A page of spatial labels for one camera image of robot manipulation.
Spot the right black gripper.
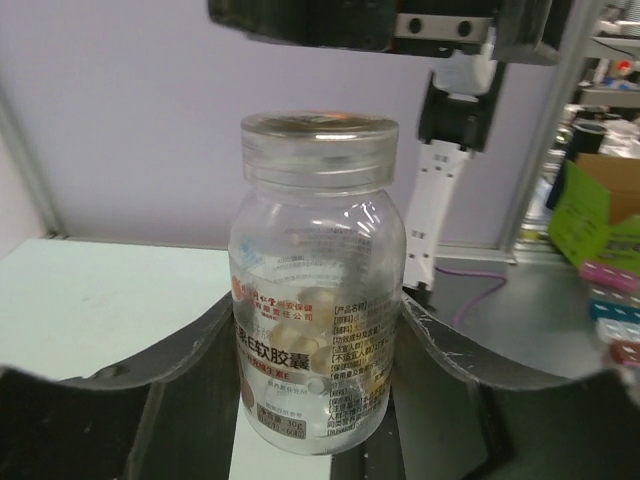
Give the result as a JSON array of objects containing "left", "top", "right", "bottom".
[{"left": 207, "top": 0, "right": 572, "bottom": 65}]

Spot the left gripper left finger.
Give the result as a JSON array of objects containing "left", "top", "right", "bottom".
[{"left": 1, "top": 295, "right": 240, "bottom": 479}]

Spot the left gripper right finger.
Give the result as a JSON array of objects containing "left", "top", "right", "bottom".
[{"left": 392, "top": 296, "right": 639, "bottom": 479}]

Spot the clear pill bottle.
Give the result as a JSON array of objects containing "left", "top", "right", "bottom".
[{"left": 227, "top": 109, "right": 407, "bottom": 456}]

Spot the teal pill organizer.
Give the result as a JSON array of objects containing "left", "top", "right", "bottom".
[{"left": 589, "top": 300, "right": 640, "bottom": 324}]

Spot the green cardboard box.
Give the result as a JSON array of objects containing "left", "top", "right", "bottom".
[{"left": 548, "top": 154, "right": 639, "bottom": 274}]

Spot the pink pill organizer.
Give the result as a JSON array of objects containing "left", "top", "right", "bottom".
[{"left": 579, "top": 261, "right": 639, "bottom": 293}]

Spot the right aluminium frame post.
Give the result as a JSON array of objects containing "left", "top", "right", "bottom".
[{"left": 499, "top": 1, "right": 603, "bottom": 264}]

